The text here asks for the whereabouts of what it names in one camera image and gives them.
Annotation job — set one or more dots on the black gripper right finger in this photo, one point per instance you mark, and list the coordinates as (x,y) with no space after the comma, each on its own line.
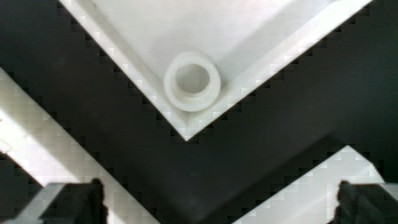
(366,203)

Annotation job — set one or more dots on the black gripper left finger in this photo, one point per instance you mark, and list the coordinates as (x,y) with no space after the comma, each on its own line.
(66,204)

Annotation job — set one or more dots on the white square tabletop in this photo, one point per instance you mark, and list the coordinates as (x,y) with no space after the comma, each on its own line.
(201,48)

